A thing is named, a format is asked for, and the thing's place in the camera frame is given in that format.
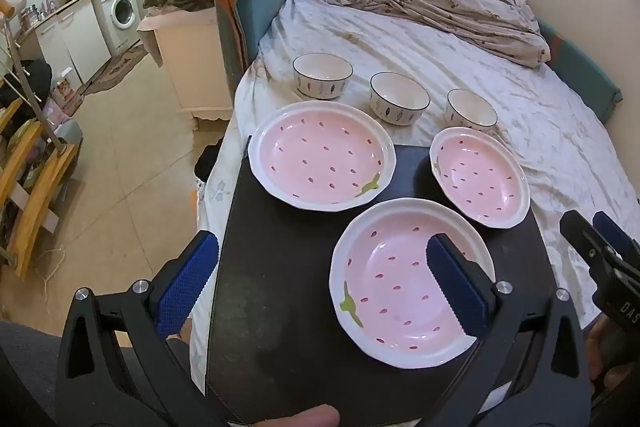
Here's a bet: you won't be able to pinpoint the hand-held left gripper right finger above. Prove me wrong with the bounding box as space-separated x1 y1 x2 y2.
425 233 593 427

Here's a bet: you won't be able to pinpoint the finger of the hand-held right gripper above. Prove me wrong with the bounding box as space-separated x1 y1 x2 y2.
592 212 640 265
559 209 608 280

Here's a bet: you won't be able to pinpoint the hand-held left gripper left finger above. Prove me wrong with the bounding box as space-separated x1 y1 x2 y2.
54 229 226 427

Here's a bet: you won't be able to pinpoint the large pink strawberry plate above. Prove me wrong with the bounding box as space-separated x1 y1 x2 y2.
328 198 497 370
247 101 397 212

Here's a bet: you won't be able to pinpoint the small pink strawberry plate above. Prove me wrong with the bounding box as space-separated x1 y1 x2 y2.
429 127 531 229

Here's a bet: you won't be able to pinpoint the white bowl with leaf print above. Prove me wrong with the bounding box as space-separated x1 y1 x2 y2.
370 72 431 126
292 53 354 100
446 89 499 132

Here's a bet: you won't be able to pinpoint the person's right hand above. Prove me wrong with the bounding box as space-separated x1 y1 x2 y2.
585 319 640 408

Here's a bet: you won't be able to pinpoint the person's left hand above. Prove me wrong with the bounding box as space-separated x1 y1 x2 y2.
240 404 342 427

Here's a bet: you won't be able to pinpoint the black board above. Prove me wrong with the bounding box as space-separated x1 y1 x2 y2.
205 134 571 425

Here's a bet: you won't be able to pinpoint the yellow wooden rack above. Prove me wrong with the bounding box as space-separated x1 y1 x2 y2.
0 97 83 280

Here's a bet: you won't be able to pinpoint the person's grey pants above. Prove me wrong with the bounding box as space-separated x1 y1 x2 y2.
0 319 66 427

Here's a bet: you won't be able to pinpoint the pink printed box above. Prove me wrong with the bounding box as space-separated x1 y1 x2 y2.
50 77 83 118

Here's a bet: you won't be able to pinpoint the cream dresser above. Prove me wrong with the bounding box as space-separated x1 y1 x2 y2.
137 4 236 122

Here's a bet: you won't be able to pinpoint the patterned floor rug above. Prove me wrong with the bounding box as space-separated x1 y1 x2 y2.
80 42 151 98

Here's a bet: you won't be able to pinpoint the metal pole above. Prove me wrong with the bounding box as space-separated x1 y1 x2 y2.
0 2 68 155

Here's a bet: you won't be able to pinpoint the white floral bed sheet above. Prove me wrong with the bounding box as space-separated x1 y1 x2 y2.
192 0 640 388

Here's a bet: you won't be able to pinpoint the black bag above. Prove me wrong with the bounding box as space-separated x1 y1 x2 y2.
20 59 53 108

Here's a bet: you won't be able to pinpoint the white kitchen cabinet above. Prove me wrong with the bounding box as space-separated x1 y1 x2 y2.
32 0 113 88

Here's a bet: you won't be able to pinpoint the white washing machine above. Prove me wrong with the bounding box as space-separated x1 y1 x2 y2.
95 0 143 58

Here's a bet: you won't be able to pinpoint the white string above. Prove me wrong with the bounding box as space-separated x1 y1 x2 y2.
42 247 68 303

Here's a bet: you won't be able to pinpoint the teal bed frame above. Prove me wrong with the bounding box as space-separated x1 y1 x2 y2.
210 0 623 125

